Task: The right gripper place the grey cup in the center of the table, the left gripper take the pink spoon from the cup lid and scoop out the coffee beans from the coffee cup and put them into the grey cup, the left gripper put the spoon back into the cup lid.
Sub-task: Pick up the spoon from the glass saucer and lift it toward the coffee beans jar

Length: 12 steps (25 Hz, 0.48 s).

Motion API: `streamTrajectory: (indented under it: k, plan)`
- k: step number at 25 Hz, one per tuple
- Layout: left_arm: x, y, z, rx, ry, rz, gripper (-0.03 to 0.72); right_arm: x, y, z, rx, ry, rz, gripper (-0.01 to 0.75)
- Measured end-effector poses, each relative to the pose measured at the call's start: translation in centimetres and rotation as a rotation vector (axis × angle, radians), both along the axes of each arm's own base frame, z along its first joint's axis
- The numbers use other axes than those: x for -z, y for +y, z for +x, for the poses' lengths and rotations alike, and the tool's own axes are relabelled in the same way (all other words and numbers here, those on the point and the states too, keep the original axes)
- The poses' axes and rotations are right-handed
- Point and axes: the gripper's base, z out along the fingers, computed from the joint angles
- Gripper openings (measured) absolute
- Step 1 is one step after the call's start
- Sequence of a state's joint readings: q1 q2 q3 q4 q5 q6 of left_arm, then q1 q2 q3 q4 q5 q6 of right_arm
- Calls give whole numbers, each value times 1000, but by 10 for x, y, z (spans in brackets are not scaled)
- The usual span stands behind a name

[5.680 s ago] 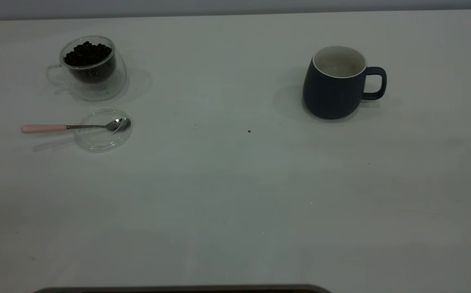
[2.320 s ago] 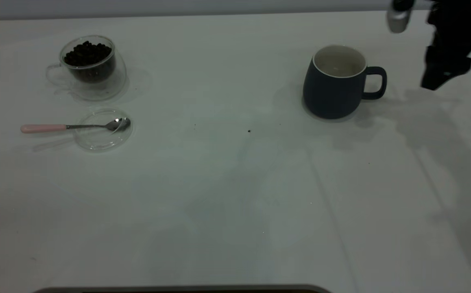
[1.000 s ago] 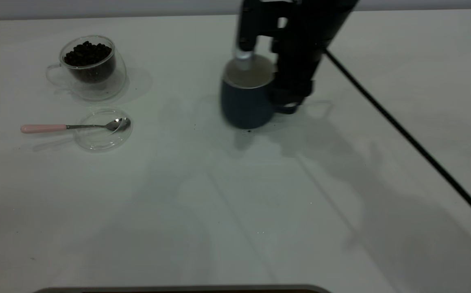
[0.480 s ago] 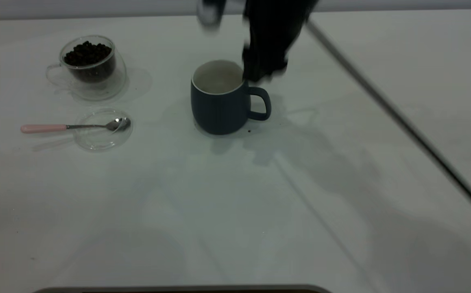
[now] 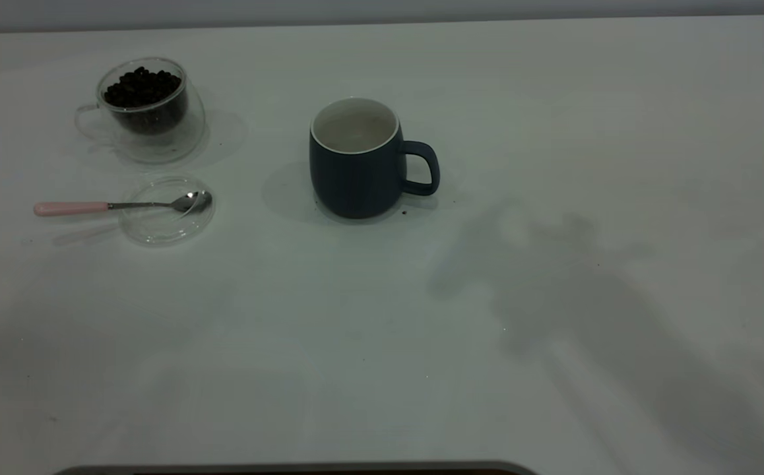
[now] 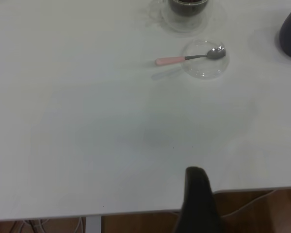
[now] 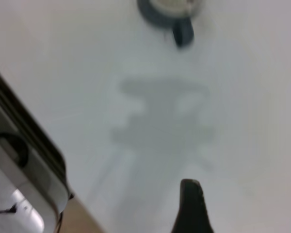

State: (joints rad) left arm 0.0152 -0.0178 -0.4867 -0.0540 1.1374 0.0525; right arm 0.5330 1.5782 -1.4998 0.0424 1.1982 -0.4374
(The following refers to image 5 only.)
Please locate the dark grey ceramic mug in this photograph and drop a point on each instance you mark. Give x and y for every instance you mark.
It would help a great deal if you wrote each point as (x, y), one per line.
(352, 185)

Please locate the clear glass lid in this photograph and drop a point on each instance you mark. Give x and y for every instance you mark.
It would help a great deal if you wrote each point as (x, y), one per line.
(164, 231)

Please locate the dark coffee beans pile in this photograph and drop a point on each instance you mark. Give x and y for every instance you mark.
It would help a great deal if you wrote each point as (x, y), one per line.
(141, 89)

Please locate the clear double wall glass cup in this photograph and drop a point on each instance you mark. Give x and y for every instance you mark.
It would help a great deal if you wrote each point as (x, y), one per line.
(158, 148)

